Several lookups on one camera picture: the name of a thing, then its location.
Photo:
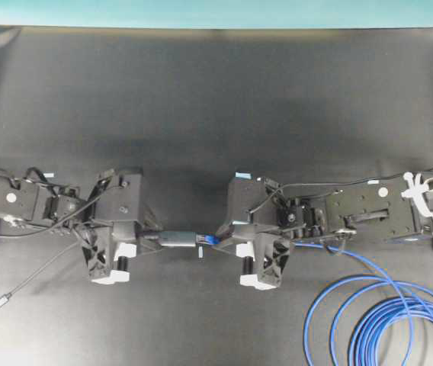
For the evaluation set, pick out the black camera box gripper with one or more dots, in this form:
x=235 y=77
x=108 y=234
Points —
x=121 y=197
x=248 y=202

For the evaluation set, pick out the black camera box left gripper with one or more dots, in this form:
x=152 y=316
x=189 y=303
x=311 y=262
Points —
x=121 y=197

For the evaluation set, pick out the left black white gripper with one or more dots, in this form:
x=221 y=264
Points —
x=108 y=248

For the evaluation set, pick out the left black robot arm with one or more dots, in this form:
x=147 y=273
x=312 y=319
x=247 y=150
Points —
x=34 y=203

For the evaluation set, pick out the grey USB hub with cable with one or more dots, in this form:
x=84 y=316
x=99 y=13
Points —
x=168 y=239

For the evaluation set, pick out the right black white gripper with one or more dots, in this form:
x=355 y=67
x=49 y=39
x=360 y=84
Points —
x=264 y=255

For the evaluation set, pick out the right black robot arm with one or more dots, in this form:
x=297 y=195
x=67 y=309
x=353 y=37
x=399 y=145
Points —
x=396 y=208

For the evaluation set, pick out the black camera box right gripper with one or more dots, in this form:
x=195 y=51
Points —
x=248 y=202

